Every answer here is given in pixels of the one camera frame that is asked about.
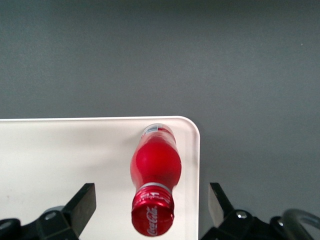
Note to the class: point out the dark grey table mat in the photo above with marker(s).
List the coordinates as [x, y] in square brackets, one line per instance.
[160, 62]

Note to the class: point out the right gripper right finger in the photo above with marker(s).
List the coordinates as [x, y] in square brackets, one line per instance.
[225, 217]

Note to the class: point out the beige plastic tray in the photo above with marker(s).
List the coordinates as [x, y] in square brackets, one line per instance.
[62, 150]

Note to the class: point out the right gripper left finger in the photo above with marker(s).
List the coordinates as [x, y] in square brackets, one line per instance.
[75, 212]

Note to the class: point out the red coke bottle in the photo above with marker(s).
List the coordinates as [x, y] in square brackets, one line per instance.
[155, 162]

